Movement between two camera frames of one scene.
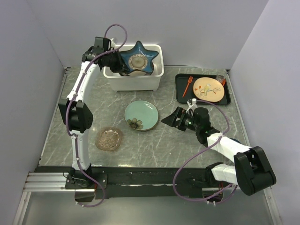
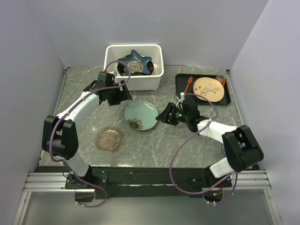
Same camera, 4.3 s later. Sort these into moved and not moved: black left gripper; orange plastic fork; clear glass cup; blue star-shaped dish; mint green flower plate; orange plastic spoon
Moved: blue star-shaped dish; black left gripper
Not moved: orange plastic spoon; orange plastic fork; clear glass cup; mint green flower plate
